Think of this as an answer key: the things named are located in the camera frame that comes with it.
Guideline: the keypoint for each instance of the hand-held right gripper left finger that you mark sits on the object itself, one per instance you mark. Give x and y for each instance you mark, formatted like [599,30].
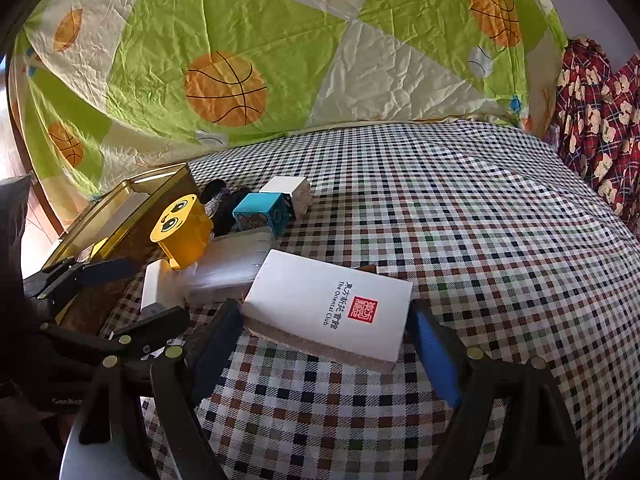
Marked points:
[220,350]

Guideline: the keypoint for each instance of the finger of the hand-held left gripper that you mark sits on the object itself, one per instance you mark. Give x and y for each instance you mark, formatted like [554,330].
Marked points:
[160,320]
[107,270]

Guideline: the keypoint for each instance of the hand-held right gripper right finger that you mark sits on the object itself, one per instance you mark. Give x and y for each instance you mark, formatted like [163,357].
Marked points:
[432,350]

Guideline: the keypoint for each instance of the white charger plug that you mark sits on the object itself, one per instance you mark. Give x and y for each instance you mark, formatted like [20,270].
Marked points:
[157,285]

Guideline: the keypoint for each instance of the gold metal tin box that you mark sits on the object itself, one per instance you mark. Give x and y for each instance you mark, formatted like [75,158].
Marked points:
[125,210]

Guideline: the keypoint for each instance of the yellow toy block with face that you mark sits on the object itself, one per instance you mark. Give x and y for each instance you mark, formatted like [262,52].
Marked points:
[185,235]

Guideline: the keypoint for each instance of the clear plastic packet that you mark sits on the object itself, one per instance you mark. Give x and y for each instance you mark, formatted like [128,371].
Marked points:
[225,265]

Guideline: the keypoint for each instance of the white box with red seal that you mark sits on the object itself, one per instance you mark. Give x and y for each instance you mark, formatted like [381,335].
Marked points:
[325,300]

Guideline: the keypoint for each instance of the black floral pouch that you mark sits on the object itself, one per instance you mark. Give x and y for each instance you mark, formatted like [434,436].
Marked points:
[215,191]

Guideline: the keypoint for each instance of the checkered tablecloth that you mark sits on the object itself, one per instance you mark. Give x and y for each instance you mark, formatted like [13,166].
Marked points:
[450,210]

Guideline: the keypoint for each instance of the blue toy block with bear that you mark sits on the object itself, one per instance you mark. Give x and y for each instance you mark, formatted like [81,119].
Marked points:
[255,210]

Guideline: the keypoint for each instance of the white toy block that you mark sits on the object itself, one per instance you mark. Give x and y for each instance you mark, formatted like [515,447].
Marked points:
[282,185]

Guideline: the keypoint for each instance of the red plaid bear cloth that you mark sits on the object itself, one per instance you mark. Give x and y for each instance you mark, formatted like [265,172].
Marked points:
[595,125]

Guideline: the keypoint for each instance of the basketball print green sheet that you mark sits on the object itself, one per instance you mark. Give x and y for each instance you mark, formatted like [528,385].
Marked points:
[300,60]

